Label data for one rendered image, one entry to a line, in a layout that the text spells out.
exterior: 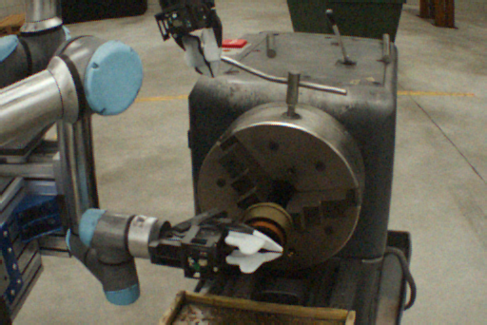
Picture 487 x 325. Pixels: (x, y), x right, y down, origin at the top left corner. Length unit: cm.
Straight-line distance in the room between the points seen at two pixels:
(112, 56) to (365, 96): 55
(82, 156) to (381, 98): 60
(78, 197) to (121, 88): 29
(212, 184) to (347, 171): 26
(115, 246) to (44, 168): 37
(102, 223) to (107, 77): 28
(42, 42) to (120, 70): 51
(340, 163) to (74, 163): 49
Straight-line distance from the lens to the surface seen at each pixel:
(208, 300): 117
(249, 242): 97
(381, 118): 120
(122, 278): 109
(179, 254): 97
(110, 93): 90
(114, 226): 103
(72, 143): 108
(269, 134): 108
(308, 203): 106
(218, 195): 116
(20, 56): 136
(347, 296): 124
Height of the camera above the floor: 161
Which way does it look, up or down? 24 degrees down
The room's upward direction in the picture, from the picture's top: 2 degrees counter-clockwise
